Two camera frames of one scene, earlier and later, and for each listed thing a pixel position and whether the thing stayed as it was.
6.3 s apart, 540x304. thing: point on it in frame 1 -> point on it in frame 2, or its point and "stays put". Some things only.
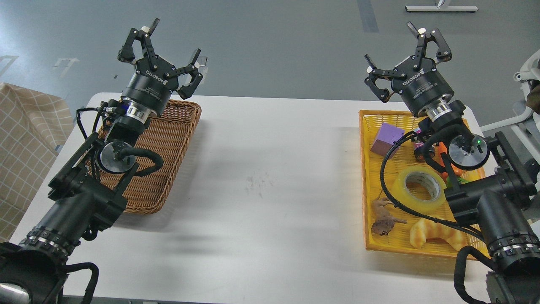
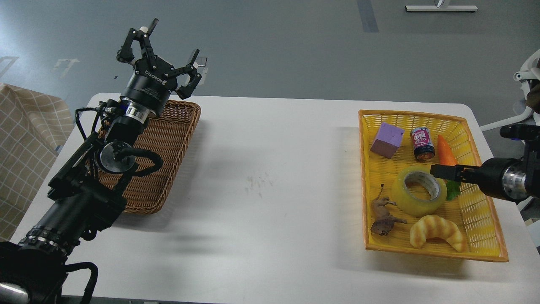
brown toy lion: x=384 y=222 stays put
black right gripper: x=423 y=89 -> x=488 y=176
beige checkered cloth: x=33 y=123 stays put
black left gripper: x=149 y=92 stays put
